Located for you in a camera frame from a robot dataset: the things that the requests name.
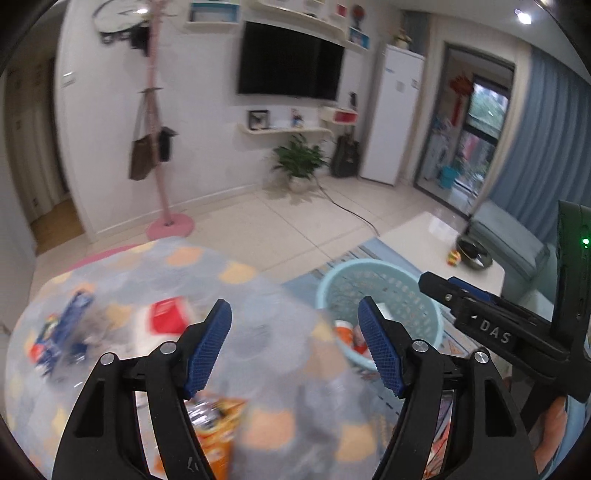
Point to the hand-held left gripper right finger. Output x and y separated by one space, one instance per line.
381 350

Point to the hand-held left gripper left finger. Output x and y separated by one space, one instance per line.
210 350

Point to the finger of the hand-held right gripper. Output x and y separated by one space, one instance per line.
489 330
475 291

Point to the red wrapper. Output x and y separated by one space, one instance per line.
360 339

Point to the white printed carton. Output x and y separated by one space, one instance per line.
384 311

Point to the orange and white cup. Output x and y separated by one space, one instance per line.
344 334

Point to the red box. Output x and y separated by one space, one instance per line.
166 316

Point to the light blue plastic basket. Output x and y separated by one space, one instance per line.
332 286

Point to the orange snack packet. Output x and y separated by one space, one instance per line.
221 443

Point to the blue snack packet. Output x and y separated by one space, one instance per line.
69 323

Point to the person's right forearm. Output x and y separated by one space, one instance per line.
554 424

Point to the dark round bowl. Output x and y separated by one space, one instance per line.
475 254

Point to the colourful block toy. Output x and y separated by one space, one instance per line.
453 258

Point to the teal sofa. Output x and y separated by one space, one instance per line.
508 235

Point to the white coffee table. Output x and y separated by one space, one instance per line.
425 240

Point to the blue bucket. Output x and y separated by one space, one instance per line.
448 177

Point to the white washing machine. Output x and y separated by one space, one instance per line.
436 159

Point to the wide blue curtain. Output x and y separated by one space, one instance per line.
545 138

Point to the pink coat rack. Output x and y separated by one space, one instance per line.
159 184

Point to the balcony window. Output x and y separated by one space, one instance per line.
489 115

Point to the black acoustic guitar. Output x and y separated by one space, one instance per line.
345 159

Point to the white refrigerator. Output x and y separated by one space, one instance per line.
392 120

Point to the red knot ornament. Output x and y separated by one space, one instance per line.
460 92

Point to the brown handbag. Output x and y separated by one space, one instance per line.
141 159

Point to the green potted plant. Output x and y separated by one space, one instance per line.
298 159

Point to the white and red box shelf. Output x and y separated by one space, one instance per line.
341 116

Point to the low curved white shelf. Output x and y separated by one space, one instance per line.
286 130

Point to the flower vase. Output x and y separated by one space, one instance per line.
401 40

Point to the narrow blue curtain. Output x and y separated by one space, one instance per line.
415 32

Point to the small blue box shelf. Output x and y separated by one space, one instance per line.
359 38

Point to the black flat television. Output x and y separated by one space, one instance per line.
291 60

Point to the round fan ornament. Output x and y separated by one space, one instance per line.
358 14

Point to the long curved white shelf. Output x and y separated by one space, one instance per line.
314 23

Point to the black hat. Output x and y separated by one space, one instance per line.
138 39

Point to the blue-lined white box shelf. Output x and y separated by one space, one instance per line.
212 14

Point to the black picture frame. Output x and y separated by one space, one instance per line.
258 120

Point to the white light switch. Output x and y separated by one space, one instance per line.
68 79

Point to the red wall cube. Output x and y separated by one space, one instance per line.
340 11

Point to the panda wall clock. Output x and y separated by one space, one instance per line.
117 16

